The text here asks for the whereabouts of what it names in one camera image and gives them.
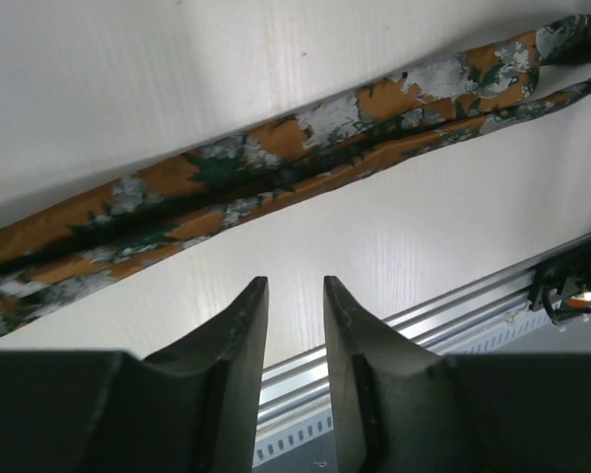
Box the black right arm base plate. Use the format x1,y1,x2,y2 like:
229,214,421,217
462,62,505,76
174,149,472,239
528,240,591,331

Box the orange grey floral tie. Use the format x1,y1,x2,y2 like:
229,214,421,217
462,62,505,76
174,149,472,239
0,15,591,338

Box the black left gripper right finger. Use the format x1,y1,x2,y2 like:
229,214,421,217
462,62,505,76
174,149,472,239
323,276,591,472

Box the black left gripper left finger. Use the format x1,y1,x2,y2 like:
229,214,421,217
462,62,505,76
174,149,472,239
0,277,269,472

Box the aluminium front rail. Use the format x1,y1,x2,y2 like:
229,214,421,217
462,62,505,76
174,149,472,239
258,226,591,425

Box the white slotted cable duct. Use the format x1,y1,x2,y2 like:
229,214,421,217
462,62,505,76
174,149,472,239
252,314,591,467

